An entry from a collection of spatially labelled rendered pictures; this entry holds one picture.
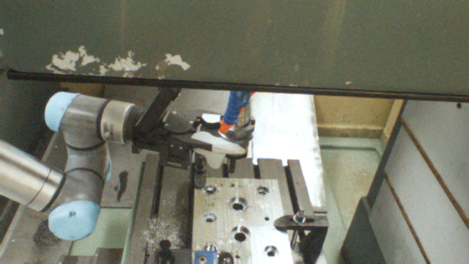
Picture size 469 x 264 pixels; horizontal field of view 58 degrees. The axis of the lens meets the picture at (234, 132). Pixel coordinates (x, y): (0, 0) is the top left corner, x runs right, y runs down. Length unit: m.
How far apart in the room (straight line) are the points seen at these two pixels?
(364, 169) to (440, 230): 1.06
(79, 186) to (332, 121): 1.46
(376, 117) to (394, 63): 1.77
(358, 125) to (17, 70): 1.86
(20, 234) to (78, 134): 0.78
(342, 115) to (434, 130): 1.09
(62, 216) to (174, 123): 0.23
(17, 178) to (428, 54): 0.60
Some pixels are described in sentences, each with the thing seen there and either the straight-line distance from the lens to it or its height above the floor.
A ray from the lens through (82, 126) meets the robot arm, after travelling 0.79.
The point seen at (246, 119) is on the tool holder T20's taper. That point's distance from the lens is 0.70.
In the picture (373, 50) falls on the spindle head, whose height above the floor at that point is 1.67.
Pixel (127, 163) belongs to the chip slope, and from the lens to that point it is 1.67.
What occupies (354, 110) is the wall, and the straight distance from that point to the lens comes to 2.03.
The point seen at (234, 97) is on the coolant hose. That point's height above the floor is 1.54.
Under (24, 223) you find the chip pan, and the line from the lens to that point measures 1.57.
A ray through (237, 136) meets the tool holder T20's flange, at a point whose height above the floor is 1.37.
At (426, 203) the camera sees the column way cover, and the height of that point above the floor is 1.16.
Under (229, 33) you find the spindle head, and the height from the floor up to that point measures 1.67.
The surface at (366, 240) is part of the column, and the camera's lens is 1.36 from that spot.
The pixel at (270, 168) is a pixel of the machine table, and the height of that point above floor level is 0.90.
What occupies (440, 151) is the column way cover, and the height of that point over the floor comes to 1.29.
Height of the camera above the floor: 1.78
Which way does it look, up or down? 36 degrees down
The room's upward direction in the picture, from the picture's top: 6 degrees clockwise
